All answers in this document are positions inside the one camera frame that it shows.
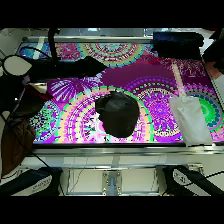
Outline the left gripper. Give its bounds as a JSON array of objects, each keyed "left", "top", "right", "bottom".
[{"left": 76, "top": 55, "right": 109, "bottom": 78}]

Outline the dark grey garment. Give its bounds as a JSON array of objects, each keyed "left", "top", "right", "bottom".
[{"left": 94, "top": 91, "right": 141, "bottom": 139}]

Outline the red garment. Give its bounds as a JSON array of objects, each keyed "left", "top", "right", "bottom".
[{"left": 23, "top": 83, "right": 55, "bottom": 103}]

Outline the dark blue garment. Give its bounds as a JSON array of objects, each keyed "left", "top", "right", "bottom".
[{"left": 152, "top": 31, "right": 205, "bottom": 44}]

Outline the brown garment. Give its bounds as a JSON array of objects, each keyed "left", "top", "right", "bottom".
[{"left": 0, "top": 96, "right": 37, "bottom": 178}]

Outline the white garment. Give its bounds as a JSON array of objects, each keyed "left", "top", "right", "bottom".
[{"left": 168, "top": 94, "right": 215, "bottom": 148}]

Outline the silver frame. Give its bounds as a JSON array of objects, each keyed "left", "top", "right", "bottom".
[{"left": 19, "top": 34, "right": 224, "bottom": 196}]

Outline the black cable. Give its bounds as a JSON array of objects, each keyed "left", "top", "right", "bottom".
[
  {"left": 186, "top": 170, "right": 224, "bottom": 185},
  {"left": 0, "top": 111, "right": 52, "bottom": 168}
]

